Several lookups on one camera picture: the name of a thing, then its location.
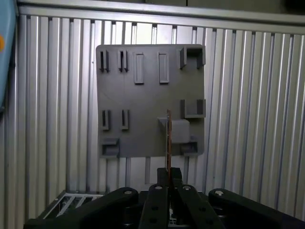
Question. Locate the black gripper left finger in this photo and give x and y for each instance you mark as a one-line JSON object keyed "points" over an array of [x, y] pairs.
{"points": [[155, 210]]}

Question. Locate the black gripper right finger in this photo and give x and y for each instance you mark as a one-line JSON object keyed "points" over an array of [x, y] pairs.
{"points": [[190, 210]]}

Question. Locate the bare green RAM stick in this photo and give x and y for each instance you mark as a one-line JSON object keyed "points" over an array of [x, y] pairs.
{"points": [[169, 143]]}

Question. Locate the black open PC case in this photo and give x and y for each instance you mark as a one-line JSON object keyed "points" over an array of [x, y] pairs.
{"points": [[78, 201]]}

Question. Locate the grey plastic parts rack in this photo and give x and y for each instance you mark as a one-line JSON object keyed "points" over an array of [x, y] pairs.
{"points": [[143, 100]]}

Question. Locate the pale blue teach pendant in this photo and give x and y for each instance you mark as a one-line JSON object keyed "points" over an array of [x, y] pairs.
{"points": [[7, 59]]}

